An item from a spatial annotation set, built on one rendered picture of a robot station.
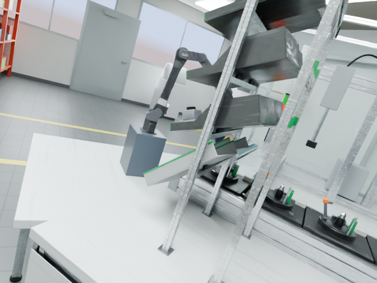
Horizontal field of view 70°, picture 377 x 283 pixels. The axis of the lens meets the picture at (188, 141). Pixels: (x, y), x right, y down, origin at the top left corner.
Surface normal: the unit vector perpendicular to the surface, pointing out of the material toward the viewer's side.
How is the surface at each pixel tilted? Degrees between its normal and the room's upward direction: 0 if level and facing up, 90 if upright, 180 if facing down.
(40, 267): 90
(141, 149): 90
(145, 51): 90
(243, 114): 90
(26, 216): 0
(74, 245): 0
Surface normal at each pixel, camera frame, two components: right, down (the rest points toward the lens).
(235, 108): -0.58, 0.02
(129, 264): 0.31, -0.92
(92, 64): 0.41, 0.36
